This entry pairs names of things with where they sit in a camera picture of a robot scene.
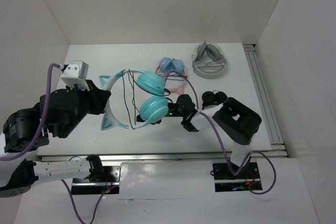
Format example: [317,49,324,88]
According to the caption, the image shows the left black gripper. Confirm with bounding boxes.
[60,78,112,137]

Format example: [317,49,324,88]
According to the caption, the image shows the teal cat-ear headphones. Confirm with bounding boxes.
[99,68,170,131]

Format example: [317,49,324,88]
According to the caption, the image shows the black headphone audio cable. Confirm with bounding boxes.
[121,68,174,131]

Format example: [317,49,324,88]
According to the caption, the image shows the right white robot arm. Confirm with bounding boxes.
[165,94,262,178]

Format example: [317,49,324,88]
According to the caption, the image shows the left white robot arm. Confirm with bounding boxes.
[1,80,111,198]

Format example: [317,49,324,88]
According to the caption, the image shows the pink blue cat-ear headphones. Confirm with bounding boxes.
[155,57,187,95]

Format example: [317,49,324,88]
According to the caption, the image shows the black headphones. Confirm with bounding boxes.
[202,90,228,109]

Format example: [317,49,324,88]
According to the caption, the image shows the grey white headphones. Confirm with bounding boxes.
[192,41,228,79]

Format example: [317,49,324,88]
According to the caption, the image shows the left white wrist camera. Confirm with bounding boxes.
[60,61,89,91]

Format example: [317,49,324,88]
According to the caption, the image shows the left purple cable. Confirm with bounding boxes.
[0,62,121,224]

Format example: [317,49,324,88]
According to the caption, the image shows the aluminium front rail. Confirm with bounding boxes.
[40,152,263,163]

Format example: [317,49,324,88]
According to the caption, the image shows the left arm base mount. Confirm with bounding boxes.
[70,162,121,195]

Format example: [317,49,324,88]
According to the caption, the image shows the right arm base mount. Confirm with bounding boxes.
[210,162,263,192]

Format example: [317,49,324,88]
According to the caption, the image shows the aluminium side rail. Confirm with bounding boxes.
[243,44,285,148]

